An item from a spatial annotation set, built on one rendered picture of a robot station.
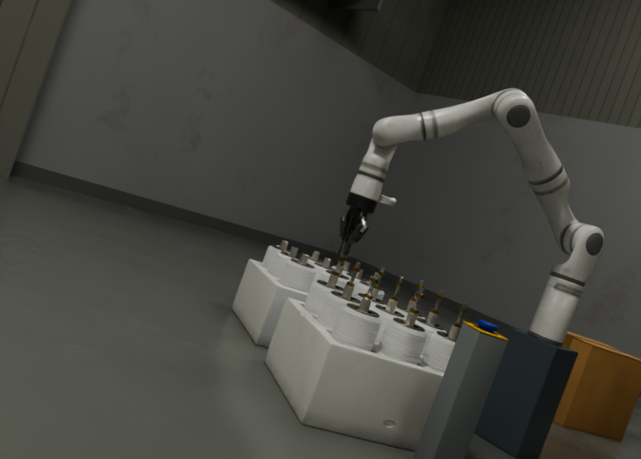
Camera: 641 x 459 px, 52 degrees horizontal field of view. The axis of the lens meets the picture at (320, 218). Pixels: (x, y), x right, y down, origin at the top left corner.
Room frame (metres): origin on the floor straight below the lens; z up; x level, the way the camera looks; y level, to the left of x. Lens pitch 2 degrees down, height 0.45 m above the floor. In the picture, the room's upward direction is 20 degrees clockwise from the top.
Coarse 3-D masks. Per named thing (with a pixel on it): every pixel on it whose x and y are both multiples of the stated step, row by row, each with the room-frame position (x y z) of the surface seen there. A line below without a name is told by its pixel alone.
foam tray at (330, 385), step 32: (288, 320) 1.62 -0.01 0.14; (288, 352) 1.54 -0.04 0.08; (320, 352) 1.36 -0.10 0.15; (352, 352) 1.35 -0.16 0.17; (288, 384) 1.47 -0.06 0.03; (320, 384) 1.33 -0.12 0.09; (352, 384) 1.35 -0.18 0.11; (384, 384) 1.37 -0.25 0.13; (416, 384) 1.40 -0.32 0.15; (320, 416) 1.34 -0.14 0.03; (352, 416) 1.36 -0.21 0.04; (384, 416) 1.38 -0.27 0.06; (416, 416) 1.41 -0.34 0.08; (416, 448) 1.41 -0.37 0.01
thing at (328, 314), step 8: (328, 296) 1.51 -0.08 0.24; (336, 296) 1.51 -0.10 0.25; (328, 304) 1.51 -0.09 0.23; (336, 304) 1.49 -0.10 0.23; (320, 312) 1.52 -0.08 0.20; (328, 312) 1.50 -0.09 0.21; (336, 312) 1.49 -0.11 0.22; (320, 320) 1.51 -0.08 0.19; (328, 320) 1.50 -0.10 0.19; (336, 320) 1.49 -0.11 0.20
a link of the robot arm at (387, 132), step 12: (384, 120) 1.61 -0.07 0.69; (396, 120) 1.61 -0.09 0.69; (408, 120) 1.61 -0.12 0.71; (420, 120) 1.61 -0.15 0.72; (372, 132) 1.62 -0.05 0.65; (384, 132) 1.60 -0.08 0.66; (396, 132) 1.60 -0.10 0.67; (408, 132) 1.61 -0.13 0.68; (420, 132) 1.61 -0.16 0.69; (384, 144) 1.61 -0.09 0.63
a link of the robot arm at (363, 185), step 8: (360, 176) 1.63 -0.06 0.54; (352, 184) 1.65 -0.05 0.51; (360, 184) 1.62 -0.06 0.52; (368, 184) 1.61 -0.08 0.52; (376, 184) 1.62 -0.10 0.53; (352, 192) 1.63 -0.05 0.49; (360, 192) 1.62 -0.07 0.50; (368, 192) 1.61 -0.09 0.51; (376, 192) 1.62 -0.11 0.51; (376, 200) 1.63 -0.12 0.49; (384, 200) 1.64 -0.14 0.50; (392, 200) 1.63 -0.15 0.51
